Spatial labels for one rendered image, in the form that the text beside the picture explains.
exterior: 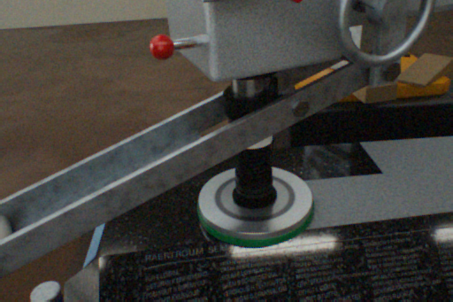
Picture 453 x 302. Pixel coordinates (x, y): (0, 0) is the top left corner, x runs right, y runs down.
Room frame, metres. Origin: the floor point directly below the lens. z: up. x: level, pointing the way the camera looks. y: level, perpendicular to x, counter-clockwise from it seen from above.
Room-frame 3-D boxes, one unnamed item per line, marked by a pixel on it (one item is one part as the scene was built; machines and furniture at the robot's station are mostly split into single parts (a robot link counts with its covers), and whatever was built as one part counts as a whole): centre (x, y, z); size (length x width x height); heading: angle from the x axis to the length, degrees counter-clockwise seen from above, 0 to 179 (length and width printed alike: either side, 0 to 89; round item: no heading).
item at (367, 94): (1.23, -0.46, 0.81); 0.20 x 0.10 x 0.05; 8
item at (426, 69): (1.31, -0.68, 0.80); 0.20 x 0.10 x 0.05; 131
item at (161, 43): (0.52, 0.05, 1.15); 0.08 x 0.03 x 0.03; 110
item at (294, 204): (0.63, -0.05, 0.82); 0.21 x 0.21 x 0.01
